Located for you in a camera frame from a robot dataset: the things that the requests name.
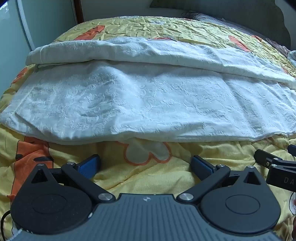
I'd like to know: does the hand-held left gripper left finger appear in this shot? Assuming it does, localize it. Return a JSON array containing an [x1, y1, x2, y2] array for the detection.
[[31, 154, 116, 205]]

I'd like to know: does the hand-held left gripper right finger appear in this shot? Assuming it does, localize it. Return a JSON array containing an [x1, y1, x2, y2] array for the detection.
[[176, 155, 267, 205]]

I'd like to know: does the white textured blanket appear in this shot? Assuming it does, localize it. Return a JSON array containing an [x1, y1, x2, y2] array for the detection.
[[0, 37, 296, 146]]

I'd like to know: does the brown patterned cloth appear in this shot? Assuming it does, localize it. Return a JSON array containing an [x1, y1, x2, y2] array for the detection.
[[265, 37, 290, 55]]

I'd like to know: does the grey pillow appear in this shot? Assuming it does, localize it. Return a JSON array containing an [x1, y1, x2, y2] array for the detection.
[[183, 11, 266, 35]]

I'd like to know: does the yellow printed blanket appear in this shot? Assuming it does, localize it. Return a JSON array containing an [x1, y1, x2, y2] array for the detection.
[[0, 16, 296, 241]]

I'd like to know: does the pale sliding-door wardrobe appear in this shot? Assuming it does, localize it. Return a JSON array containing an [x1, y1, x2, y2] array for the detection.
[[0, 0, 78, 96]]

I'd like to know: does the scalloped bed headboard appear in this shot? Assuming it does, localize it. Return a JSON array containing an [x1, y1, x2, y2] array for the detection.
[[148, 0, 295, 50]]

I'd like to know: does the black cable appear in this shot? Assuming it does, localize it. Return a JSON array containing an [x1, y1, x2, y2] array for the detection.
[[0, 210, 11, 235]]

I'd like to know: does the dark wooden wardrobe frame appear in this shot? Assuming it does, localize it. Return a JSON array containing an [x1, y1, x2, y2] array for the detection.
[[73, 0, 85, 24]]

